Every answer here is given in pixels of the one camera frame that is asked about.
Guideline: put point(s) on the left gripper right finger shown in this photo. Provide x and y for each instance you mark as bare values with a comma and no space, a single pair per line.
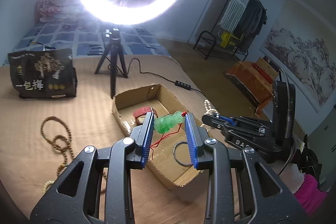
242,187

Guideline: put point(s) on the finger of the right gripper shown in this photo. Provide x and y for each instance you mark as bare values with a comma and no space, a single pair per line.
212,121
230,120

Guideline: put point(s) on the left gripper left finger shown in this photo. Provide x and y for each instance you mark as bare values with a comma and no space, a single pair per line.
96,186

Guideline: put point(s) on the dark blue bangle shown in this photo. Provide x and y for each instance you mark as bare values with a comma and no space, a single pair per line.
181,154

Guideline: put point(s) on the red leather strap watch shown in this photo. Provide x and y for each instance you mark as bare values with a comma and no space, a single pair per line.
142,112

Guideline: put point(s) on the orange covered low table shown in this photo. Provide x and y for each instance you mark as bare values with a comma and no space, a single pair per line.
258,87

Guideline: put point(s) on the open cardboard box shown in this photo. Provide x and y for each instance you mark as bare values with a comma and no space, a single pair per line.
161,161

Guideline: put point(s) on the wooden box on table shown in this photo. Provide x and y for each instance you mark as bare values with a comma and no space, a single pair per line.
265,69

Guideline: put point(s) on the yellow box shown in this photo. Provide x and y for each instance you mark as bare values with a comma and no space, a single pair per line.
229,41

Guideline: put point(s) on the dark hanging clothes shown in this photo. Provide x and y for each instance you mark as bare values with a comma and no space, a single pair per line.
252,20

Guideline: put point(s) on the black clothes rack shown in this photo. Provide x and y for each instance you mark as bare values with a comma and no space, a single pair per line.
208,41

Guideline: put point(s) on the white striped hanging towel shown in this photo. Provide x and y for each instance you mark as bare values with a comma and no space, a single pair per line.
232,14

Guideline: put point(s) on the black printed snack bag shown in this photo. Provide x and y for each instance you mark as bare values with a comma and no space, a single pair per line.
43,74

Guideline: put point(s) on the black tripod stand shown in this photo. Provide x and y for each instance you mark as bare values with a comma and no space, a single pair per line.
115,50

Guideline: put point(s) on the blue patterned bedsheet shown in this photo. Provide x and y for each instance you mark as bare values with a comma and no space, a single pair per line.
85,38

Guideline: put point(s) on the folded floral quilt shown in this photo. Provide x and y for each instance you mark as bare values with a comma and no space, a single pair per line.
59,10

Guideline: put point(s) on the landscape wall painting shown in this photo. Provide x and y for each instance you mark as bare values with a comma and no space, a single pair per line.
303,44

